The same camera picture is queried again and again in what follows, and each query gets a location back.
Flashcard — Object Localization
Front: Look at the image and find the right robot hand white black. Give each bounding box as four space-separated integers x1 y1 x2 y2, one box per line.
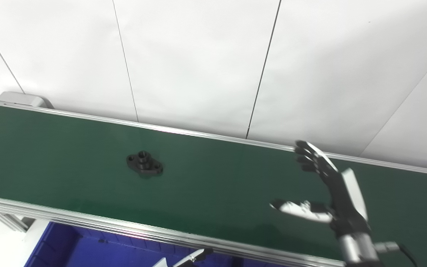
269 140 372 238

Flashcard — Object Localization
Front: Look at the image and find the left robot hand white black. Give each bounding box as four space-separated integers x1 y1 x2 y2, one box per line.
152 248 214 267

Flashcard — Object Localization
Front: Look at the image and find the aluminium conveyor support leg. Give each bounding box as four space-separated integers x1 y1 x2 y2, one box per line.
0 207 36 233

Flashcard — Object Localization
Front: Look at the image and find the green conveyor belt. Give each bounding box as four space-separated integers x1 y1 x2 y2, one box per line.
0 105 427 267
0 92 427 267

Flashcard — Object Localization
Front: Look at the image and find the grey conveyor end housing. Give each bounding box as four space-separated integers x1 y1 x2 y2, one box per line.
0 91 53 109

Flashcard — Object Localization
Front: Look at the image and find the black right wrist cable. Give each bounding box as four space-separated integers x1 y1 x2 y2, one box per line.
375 241 418 267

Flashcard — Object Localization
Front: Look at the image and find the blue plastic bin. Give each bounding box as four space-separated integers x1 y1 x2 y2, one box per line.
24 221 236 267

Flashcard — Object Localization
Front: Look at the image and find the black flanged metal part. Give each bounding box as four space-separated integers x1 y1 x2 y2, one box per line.
126 150 164 177

